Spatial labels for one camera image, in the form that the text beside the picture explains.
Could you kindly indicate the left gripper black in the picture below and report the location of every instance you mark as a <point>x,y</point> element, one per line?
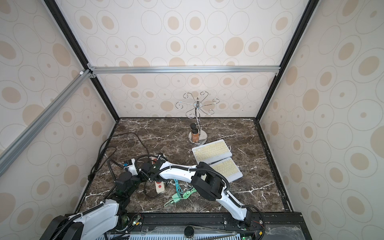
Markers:
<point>143,177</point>

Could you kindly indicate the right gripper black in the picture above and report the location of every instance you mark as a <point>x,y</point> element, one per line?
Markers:
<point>143,165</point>

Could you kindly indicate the green USB charger adapter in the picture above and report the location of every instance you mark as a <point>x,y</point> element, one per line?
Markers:
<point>176,198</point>

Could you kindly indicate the white keyboard yellow keys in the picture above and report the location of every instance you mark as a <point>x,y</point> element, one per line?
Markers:
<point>228,169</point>
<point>212,152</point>

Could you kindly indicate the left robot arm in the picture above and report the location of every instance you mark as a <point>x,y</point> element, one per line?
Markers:
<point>110,214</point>

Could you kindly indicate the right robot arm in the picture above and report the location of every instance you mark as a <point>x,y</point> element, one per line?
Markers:
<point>210,184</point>

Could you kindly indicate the beige power strip red sockets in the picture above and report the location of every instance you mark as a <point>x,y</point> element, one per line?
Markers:
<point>160,187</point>

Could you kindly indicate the orange spice bottle black cap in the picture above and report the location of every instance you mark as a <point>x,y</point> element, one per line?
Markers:
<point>195,135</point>

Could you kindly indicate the black round knob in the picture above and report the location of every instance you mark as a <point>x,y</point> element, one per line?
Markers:
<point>189,232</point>

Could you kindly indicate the chrome hook stand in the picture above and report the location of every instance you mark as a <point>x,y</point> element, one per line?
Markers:
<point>195,113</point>

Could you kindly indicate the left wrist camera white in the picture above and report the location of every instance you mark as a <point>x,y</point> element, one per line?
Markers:
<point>129,166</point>

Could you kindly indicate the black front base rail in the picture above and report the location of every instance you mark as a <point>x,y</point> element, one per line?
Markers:
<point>217,226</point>

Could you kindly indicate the left aluminium frame bar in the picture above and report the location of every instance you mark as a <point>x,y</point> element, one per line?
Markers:
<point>25,138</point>

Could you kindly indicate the aluminium frame bar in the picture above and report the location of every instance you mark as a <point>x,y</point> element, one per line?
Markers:
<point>25,138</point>
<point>185,70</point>

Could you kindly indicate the back aluminium frame bar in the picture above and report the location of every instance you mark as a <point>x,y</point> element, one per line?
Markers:
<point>185,70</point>

